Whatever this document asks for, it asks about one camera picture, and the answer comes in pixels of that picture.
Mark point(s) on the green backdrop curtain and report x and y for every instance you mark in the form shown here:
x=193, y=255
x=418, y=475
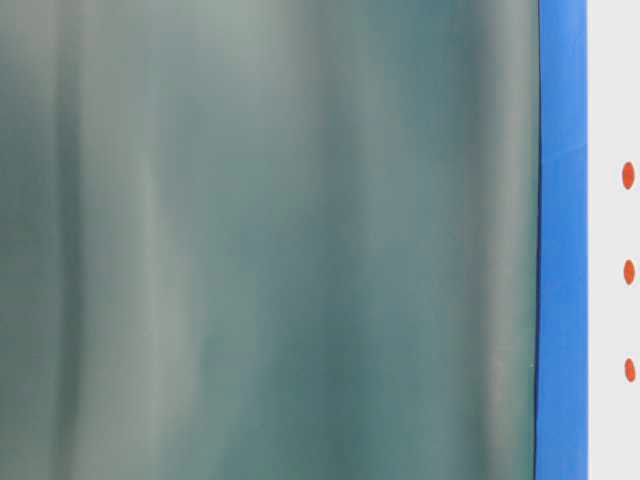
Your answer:
x=268, y=239

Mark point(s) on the blue table mat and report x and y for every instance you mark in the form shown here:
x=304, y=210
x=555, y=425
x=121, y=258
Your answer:
x=561, y=450

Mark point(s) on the white board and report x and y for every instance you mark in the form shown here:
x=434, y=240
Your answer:
x=605, y=254

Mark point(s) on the white strip with red dots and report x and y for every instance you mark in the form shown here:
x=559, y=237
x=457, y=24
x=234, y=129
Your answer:
x=625, y=37

